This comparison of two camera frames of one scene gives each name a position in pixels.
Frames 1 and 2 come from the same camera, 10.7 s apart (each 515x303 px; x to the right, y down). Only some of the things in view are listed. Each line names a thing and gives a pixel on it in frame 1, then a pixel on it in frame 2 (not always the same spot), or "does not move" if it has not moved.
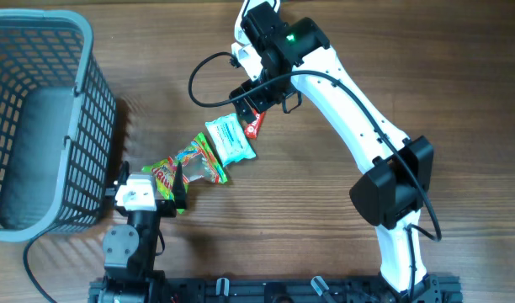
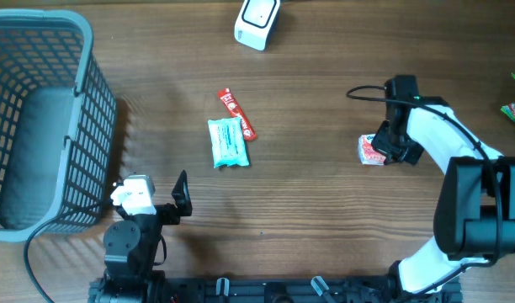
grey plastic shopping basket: (52, 124) does not move
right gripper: (260, 101) → (411, 153)
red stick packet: (252, 129) → (226, 135)
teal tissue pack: (230, 139) does not move
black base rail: (301, 289) does not move
